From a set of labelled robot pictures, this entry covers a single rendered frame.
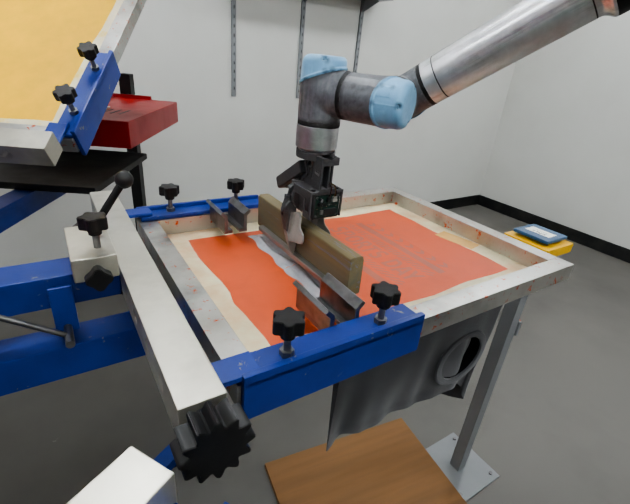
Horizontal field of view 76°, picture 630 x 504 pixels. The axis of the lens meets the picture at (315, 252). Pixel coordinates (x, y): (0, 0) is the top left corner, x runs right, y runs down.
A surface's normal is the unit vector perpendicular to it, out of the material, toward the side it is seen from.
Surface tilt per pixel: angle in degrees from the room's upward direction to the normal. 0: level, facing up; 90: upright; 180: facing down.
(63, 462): 0
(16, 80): 32
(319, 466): 0
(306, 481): 0
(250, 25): 90
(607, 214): 90
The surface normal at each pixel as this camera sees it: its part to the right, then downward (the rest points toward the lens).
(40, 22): 0.10, -0.53
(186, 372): 0.08, -0.90
